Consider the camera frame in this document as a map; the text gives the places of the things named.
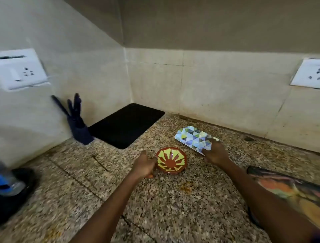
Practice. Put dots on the person's right thumb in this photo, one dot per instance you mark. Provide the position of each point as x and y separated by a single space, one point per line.
214 141

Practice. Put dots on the triangle-patterned rectangular plate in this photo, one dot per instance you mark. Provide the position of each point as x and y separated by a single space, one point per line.
192 137

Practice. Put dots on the white wall socket plate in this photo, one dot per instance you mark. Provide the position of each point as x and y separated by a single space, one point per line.
20 70
307 73

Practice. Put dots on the person's right forearm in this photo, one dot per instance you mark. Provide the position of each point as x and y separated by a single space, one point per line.
265 202

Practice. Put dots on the person's right hand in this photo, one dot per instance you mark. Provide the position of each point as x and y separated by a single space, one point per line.
216 153

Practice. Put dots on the dark blue knife block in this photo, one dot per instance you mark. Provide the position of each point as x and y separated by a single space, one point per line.
77 120

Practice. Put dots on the blue and grey bottle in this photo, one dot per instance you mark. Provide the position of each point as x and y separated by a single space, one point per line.
8 181

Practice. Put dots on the person's left thumb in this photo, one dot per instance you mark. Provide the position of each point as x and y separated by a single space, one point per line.
151 158

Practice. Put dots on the colourful painted tray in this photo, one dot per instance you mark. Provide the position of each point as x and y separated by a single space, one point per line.
290 190

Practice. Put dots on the person's left forearm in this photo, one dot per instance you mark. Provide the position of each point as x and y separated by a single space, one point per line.
110 212

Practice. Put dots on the red bowl with yellow pattern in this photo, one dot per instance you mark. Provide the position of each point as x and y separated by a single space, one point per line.
171 160

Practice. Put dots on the black cutting board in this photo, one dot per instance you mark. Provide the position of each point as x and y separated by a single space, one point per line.
126 125

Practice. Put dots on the person's left hand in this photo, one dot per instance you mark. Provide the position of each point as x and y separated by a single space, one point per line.
142 165

